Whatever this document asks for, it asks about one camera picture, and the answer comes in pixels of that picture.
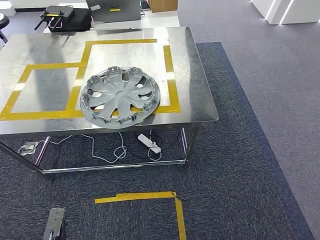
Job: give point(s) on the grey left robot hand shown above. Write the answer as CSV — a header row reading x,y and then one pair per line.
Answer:
x,y
55,223

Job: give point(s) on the grey plastic wheel hubcap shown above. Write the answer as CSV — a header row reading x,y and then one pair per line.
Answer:
x,y
120,96

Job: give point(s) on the steel workbench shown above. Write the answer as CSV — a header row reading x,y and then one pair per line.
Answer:
x,y
50,49

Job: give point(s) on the yellow workbench tape outline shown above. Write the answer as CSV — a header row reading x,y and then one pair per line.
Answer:
x,y
173,96

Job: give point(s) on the grey floor socket box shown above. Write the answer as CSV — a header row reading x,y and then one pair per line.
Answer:
x,y
29,148

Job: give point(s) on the yellow floor tape square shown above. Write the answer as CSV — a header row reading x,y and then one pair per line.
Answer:
x,y
140,196

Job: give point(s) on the white power strip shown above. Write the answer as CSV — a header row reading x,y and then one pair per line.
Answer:
x,y
149,144

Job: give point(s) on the black carry case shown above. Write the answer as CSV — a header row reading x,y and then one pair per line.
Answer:
x,y
75,23

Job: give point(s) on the black router with antennas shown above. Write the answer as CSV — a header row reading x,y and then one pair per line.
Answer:
x,y
57,13

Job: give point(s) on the black round stool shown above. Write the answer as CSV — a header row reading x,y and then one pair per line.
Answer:
x,y
4,23

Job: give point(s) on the grey laptop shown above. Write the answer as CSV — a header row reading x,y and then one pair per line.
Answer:
x,y
115,10

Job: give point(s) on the brown cardboard box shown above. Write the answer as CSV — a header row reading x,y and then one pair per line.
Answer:
x,y
162,5

